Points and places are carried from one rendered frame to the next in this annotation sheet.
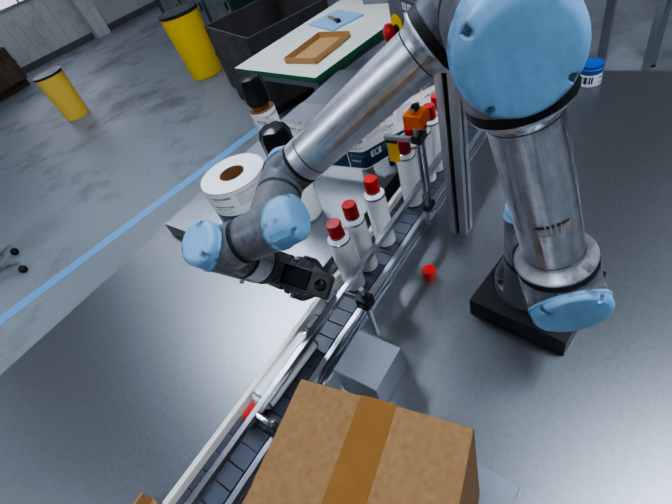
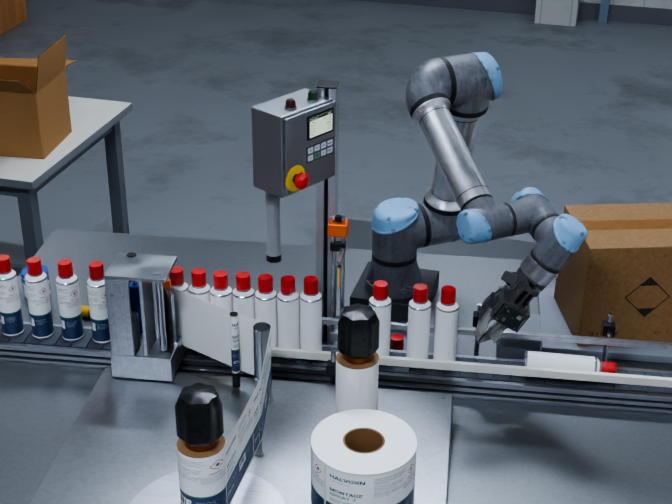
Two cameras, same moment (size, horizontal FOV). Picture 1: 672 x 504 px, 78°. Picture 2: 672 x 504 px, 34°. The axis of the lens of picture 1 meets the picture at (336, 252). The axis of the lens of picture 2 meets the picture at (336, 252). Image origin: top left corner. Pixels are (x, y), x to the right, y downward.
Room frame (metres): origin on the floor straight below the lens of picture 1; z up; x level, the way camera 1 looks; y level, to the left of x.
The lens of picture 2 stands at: (2.31, 1.42, 2.31)
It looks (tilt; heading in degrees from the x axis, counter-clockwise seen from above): 28 degrees down; 228
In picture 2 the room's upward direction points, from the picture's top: 1 degrees clockwise
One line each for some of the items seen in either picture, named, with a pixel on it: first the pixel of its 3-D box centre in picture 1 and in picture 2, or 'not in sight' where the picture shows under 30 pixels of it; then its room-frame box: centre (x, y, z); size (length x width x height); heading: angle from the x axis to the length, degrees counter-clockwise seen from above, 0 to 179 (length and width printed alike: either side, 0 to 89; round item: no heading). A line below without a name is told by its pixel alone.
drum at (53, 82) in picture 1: (63, 95); not in sight; (6.01, 2.53, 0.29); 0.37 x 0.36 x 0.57; 31
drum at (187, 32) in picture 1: (193, 43); not in sight; (5.68, 0.69, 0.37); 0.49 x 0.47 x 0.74; 31
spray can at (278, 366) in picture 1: (280, 377); (569, 365); (0.48, 0.20, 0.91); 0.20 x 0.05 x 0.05; 129
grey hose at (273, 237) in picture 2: not in sight; (273, 219); (0.86, -0.39, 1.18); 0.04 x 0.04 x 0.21
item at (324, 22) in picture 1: (335, 19); not in sight; (2.94, -0.55, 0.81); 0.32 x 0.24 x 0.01; 19
